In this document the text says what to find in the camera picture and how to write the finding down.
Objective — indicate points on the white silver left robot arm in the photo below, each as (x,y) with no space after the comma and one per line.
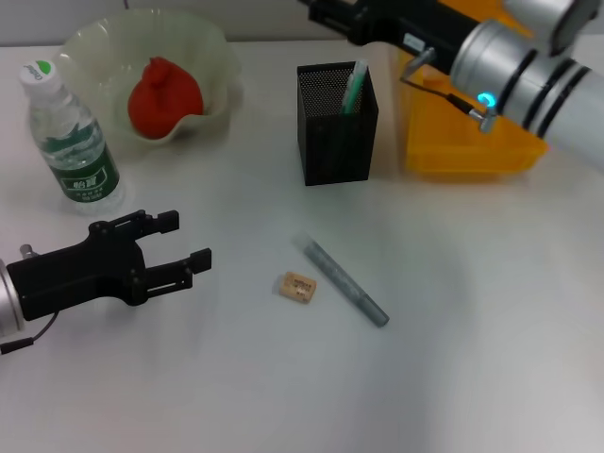
(9,302)

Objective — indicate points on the black mesh pen holder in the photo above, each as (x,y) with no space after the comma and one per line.
(337,146)

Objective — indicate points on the tan eraser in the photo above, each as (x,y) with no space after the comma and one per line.
(295,286)

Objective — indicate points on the clear green-label water bottle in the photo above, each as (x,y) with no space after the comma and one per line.
(80,160)

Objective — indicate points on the mint green utility knife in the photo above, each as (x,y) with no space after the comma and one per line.
(354,87)

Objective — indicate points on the yellow plastic bin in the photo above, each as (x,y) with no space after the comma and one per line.
(462,146)

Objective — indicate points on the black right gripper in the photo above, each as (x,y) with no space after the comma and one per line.
(424,28)

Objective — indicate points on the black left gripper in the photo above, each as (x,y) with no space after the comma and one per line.
(71,278)

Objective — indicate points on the grey pen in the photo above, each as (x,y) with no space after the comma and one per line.
(344,283)

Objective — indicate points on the pale green glass fruit plate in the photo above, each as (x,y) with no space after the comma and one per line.
(108,61)

